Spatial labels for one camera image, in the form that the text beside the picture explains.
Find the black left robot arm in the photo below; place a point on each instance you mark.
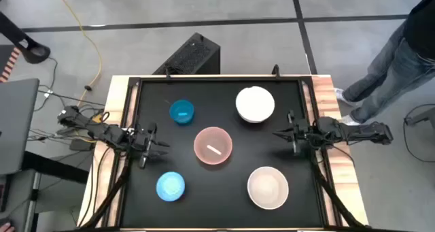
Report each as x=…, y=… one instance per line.
x=102, y=131

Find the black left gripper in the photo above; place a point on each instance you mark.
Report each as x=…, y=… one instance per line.
x=146, y=140

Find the pink translucent plastic bowl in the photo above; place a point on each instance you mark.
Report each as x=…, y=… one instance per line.
x=213, y=145

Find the small light blue bowl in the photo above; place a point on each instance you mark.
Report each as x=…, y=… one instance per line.
x=170, y=186

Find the black stand leg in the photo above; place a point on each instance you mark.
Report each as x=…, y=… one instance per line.
x=30, y=48

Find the black power adapter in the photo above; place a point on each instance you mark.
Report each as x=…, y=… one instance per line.
x=81, y=145

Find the person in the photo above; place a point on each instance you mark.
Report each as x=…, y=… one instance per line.
x=401, y=65

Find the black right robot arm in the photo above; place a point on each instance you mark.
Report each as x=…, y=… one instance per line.
x=357, y=131

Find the large white bowl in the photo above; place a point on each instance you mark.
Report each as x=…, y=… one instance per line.
x=255, y=103

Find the grey side cart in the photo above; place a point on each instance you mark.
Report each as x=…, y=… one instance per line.
x=20, y=201

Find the black computer tower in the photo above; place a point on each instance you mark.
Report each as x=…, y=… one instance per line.
x=193, y=55

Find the large beige bowl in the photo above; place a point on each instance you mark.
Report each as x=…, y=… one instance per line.
x=268, y=187

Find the grey laptop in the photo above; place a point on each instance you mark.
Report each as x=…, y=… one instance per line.
x=17, y=123

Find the person's hand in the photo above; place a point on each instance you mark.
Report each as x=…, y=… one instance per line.
x=6, y=228

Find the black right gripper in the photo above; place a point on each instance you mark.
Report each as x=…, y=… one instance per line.
x=300, y=131

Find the orange striped floor mat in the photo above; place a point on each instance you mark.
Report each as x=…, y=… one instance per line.
x=9, y=63

